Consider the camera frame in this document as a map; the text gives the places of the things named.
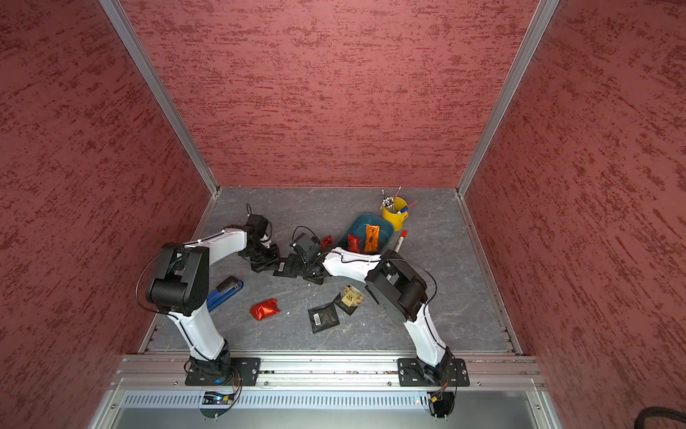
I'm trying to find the orange tea bag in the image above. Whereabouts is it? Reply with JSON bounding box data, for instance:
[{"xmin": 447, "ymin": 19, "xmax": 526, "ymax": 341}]
[{"xmin": 364, "ymin": 225, "xmax": 381, "ymax": 254}]

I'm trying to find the aluminium front rail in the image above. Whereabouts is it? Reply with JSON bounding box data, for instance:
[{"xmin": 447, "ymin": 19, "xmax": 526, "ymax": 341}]
[{"xmin": 108, "ymin": 351, "xmax": 548, "ymax": 391}]

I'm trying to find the aluminium corner post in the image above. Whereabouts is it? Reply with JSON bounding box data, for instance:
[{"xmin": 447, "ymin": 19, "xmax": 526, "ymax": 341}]
[
  {"xmin": 99, "ymin": 0, "xmax": 221, "ymax": 198},
  {"xmin": 457, "ymin": 0, "xmax": 559, "ymax": 198}
]

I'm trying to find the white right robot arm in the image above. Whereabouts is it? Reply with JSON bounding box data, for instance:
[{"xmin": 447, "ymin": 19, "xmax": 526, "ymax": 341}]
[{"xmin": 273, "ymin": 247, "xmax": 453, "ymax": 385}]

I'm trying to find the teal plastic storage box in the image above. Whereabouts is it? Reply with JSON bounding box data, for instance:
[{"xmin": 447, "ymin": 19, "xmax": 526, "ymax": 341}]
[{"xmin": 337, "ymin": 213, "xmax": 395, "ymax": 254}]

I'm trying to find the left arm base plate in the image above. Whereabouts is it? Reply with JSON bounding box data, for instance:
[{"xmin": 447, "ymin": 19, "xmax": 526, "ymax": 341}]
[{"xmin": 184, "ymin": 357, "xmax": 262, "ymax": 387}]

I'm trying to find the red capped white marker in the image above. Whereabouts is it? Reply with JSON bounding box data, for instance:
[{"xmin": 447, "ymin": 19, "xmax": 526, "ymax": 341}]
[{"xmin": 394, "ymin": 230, "xmax": 407, "ymax": 253}]

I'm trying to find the black barcode tea bag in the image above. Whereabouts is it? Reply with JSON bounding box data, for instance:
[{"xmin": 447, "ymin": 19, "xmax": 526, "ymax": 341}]
[{"xmin": 307, "ymin": 302, "xmax": 339, "ymax": 334}]

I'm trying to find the bundle of pencils with erasers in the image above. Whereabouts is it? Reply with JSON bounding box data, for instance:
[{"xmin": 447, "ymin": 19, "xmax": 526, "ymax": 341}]
[{"xmin": 382, "ymin": 189, "xmax": 396, "ymax": 213}]

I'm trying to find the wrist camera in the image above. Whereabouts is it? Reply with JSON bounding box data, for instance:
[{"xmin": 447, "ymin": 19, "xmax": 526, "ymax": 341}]
[
  {"xmin": 246, "ymin": 214, "xmax": 273, "ymax": 242},
  {"xmin": 291, "ymin": 233, "xmax": 322, "ymax": 266}
]

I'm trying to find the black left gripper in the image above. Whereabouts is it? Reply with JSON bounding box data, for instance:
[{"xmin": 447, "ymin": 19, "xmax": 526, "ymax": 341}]
[{"xmin": 241, "ymin": 242, "xmax": 280, "ymax": 272}]

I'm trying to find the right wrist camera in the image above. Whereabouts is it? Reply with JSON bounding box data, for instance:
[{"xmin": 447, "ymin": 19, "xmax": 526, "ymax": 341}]
[{"xmin": 291, "ymin": 233, "xmax": 322, "ymax": 266}]

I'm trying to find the black yellow label tea bag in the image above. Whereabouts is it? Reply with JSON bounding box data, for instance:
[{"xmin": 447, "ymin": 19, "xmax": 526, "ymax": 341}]
[{"xmin": 333, "ymin": 284, "xmax": 364, "ymax": 316}]

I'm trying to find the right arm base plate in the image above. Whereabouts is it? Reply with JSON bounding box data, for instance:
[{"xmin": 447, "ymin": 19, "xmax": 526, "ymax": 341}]
[{"xmin": 397, "ymin": 355, "xmax": 471, "ymax": 387}]

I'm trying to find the yellow metal pencil bucket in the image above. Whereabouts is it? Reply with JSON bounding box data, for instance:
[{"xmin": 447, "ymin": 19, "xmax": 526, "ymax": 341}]
[{"xmin": 381, "ymin": 197, "xmax": 409, "ymax": 232}]

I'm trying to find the left aluminium corner post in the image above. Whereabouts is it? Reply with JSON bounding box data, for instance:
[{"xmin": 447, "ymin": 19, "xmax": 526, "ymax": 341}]
[{"xmin": 99, "ymin": 0, "xmax": 221, "ymax": 198}]

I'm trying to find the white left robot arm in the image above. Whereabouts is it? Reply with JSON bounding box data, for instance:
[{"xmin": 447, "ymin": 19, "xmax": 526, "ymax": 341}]
[{"xmin": 146, "ymin": 217, "xmax": 280, "ymax": 378}]

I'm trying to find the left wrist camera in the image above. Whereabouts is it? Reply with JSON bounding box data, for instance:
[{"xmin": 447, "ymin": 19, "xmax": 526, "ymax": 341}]
[{"xmin": 246, "ymin": 214, "xmax": 273, "ymax": 242}]

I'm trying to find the blue black stapler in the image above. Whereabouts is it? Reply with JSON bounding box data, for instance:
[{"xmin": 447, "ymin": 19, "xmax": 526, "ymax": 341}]
[{"xmin": 207, "ymin": 276, "xmax": 244, "ymax": 312}]

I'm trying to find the right aluminium corner post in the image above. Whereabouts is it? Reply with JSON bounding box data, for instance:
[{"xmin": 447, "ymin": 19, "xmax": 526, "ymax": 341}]
[{"xmin": 457, "ymin": 0, "xmax": 559, "ymax": 198}]

